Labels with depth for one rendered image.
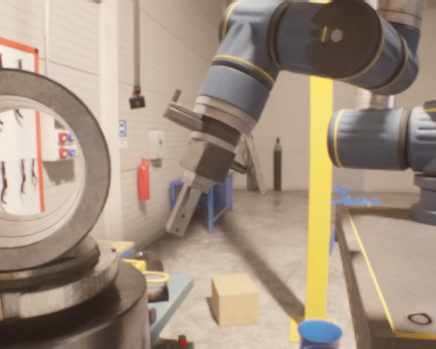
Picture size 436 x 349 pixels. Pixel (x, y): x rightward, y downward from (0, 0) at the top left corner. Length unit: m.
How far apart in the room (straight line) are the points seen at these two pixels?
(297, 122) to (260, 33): 10.41
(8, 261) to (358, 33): 0.45
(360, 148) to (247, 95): 0.67
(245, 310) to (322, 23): 2.87
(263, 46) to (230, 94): 0.09
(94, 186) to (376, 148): 0.96
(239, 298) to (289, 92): 8.57
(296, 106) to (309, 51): 10.47
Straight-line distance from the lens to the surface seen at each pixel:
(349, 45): 0.49
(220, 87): 0.54
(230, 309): 3.18
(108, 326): 0.28
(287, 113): 10.98
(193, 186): 0.54
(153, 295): 0.60
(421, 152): 1.12
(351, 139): 1.16
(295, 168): 10.99
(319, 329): 2.65
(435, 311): 0.59
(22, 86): 0.28
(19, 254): 0.29
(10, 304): 0.29
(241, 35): 0.57
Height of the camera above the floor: 1.60
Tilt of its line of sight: 6 degrees down
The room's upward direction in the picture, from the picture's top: 1 degrees counter-clockwise
